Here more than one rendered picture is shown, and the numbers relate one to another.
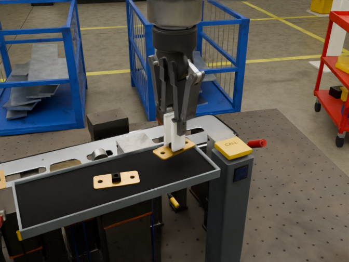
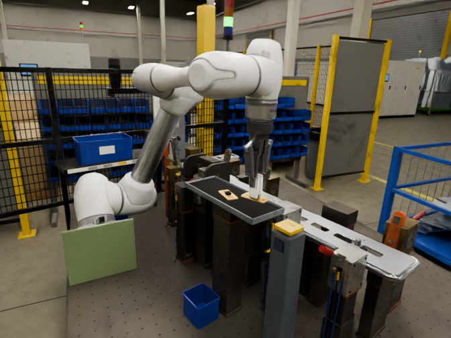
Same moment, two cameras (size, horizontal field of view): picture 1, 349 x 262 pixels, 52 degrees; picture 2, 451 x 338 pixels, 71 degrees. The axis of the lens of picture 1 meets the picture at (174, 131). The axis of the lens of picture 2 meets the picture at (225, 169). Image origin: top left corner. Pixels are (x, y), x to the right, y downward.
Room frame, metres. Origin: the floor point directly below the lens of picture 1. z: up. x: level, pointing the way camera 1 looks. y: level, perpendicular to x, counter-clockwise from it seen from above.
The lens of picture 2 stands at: (0.32, -0.86, 1.57)
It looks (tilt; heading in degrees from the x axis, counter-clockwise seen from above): 18 degrees down; 78
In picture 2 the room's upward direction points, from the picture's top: 2 degrees clockwise
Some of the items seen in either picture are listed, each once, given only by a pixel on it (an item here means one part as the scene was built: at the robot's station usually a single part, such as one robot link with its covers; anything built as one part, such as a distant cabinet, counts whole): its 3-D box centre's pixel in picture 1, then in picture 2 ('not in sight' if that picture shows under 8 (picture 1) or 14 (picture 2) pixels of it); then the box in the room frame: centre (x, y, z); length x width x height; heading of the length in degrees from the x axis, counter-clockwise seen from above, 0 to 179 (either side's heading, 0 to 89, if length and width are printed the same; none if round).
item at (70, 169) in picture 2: not in sight; (135, 155); (0.17, 1.18, 1.02); 0.90 x 0.22 x 0.03; 26
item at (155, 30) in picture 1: (174, 51); (259, 135); (0.60, 0.00, 1.39); 0.08 x 0.07 x 0.09; 40
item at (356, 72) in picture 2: not in sight; (351, 116); (2.91, 3.00, 1.00); 1.04 x 0.14 x 2.00; 13
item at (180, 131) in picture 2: not in sight; (177, 133); (0.43, 1.12, 1.17); 0.12 x 0.01 x 0.34; 26
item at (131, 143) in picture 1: (143, 212); (277, 259); (0.73, 0.08, 0.90); 0.13 x 0.08 x 0.41; 26
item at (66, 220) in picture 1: (119, 179); (230, 196); (0.55, 0.11, 1.16); 0.37 x 0.14 x 0.02; 116
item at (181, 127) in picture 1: (184, 124); (251, 180); (0.58, -0.02, 1.26); 0.03 x 0.01 x 0.05; 40
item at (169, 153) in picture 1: (174, 146); (255, 196); (0.60, 0.00, 1.20); 0.08 x 0.04 x 0.01; 130
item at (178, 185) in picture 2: not in sight; (181, 224); (0.41, 0.44, 0.89); 0.09 x 0.08 x 0.38; 26
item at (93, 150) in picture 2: not in sight; (103, 147); (-0.01, 1.09, 1.10); 0.30 x 0.17 x 0.13; 23
